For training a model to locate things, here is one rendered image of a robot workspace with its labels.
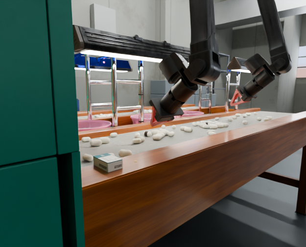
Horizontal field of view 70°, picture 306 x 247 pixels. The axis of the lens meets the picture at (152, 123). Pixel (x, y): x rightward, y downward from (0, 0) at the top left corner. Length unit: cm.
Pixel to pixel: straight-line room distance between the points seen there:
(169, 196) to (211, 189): 19
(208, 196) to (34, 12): 59
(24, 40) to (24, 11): 3
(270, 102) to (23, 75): 669
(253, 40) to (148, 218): 680
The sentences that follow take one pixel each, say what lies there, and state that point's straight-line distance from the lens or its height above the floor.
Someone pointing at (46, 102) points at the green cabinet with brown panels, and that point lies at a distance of 30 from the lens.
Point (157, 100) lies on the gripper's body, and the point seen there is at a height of 89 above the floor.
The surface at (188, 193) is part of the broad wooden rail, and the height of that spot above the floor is 66.
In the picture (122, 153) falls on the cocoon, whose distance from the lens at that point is 60.
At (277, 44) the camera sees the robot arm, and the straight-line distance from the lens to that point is 99.
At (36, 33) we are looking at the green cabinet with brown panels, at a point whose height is 99.
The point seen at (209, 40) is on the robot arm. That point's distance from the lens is 58.
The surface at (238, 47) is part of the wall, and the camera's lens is 726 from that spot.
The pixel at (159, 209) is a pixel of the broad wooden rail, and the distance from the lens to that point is 54.
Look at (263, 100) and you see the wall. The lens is 689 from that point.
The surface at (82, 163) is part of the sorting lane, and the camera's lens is 59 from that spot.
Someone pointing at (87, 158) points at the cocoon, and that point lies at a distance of 59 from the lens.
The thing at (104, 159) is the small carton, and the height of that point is 78.
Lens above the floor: 93
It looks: 9 degrees down
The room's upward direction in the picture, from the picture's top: straight up
